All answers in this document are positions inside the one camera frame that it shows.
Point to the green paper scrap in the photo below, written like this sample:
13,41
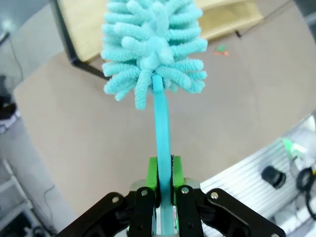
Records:
221,47

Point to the black round knob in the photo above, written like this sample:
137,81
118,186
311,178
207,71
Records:
272,176

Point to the aluminium profile frame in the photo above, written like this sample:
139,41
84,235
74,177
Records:
234,177

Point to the teal chenille duster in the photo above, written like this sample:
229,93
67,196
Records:
153,44

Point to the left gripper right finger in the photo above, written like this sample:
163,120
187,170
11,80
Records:
187,212

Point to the two-tier wooden black-framed shelf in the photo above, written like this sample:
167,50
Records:
81,29

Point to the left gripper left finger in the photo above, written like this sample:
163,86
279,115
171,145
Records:
143,212

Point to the green plastic piece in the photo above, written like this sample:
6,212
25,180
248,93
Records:
295,148

